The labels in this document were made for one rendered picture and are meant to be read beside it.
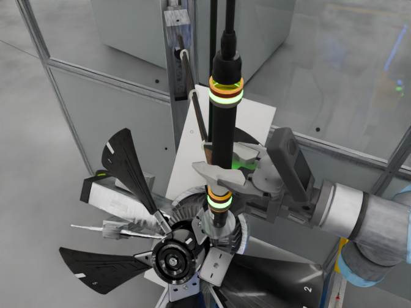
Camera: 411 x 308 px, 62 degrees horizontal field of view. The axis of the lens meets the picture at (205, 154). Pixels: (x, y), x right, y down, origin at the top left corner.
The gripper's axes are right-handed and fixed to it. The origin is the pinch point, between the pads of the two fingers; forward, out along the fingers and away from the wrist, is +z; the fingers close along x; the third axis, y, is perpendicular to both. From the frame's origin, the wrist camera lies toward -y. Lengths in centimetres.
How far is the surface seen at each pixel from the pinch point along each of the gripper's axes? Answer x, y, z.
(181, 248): -2.4, 35.0, 5.2
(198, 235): 3.1, 36.7, 3.4
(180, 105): 56, 48, 37
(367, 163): 70, 62, -37
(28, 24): 70, 41, 124
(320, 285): 4.9, 40.2, -27.8
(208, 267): -1.3, 42.5, -1.3
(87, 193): 7, 49, 45
